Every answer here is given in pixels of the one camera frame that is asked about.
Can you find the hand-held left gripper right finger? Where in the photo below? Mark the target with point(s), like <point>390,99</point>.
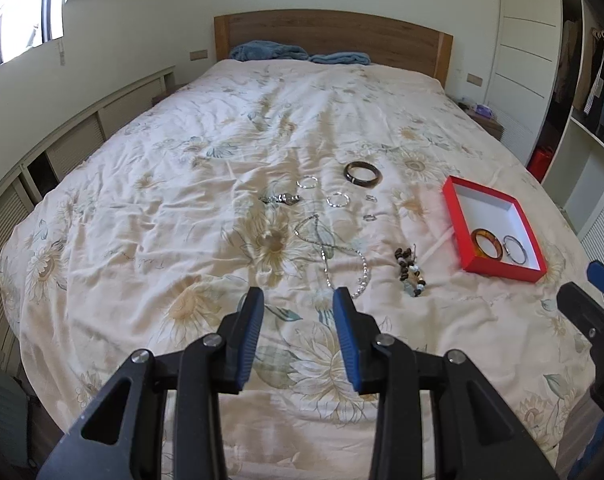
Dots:
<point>346,330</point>

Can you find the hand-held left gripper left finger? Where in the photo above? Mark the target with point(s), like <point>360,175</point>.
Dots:
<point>249,330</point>

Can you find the white pearl strand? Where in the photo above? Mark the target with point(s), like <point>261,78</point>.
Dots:
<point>364,272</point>

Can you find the silver bangle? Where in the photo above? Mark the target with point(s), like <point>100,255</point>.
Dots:
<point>507,248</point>

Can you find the amber bangle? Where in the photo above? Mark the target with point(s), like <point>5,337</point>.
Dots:
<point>474,246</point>

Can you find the red jewelry box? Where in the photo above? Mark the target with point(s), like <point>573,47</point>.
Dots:
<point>454,210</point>

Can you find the open white wardrobe shelving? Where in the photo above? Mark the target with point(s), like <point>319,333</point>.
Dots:
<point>587,160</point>

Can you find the red bag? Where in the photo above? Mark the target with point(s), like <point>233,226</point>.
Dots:
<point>539,165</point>

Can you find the floral cream blanket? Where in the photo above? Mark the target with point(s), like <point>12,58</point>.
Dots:
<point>182,210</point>

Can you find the dark brown bangle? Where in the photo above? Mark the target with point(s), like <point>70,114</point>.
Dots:
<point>349,175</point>

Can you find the brown nightstand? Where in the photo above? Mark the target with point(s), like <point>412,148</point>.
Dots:
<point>487,125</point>

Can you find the purple packet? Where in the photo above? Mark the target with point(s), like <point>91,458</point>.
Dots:
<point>483,109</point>

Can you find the white wardrobe door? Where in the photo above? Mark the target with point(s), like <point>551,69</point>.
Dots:
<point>524,60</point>

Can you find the flat blue pillow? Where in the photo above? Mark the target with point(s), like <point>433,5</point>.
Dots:
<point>339,57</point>

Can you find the blue folded blanket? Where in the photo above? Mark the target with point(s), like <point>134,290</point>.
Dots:
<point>269,51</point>

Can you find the wooden bed headboard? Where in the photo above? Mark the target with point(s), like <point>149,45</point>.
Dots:
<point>332,35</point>

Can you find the window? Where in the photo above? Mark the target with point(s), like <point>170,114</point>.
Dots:
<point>12,15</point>

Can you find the beige wall socket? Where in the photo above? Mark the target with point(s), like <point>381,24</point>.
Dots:
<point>474,79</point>

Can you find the low slatted wall cabinet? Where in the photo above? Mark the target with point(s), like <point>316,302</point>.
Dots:
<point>72,145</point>

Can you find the white wall fixture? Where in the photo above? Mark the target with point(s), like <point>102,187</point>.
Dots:
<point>61,54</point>

